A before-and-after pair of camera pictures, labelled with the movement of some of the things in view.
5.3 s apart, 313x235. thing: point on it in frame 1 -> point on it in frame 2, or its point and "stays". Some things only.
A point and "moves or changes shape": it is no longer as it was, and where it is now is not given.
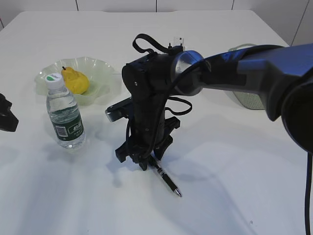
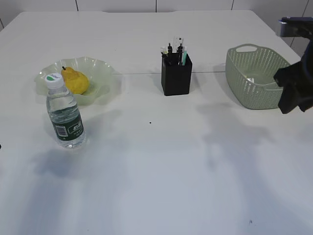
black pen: (167, 178) moves or changes shape
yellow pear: (75, 82) stays
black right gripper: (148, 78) -> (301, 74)
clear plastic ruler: (177, 40) stays
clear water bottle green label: (64, 112) stays
